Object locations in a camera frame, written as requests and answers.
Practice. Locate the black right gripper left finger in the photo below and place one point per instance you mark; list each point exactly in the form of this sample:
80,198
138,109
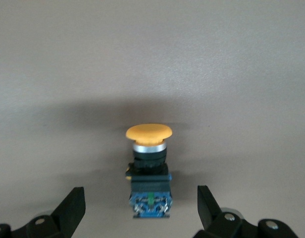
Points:
66,215

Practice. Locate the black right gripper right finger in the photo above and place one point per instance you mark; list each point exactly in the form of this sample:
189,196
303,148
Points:
210,213

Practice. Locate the yellow mushroom push button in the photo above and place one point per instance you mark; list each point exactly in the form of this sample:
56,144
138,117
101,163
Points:
148,134

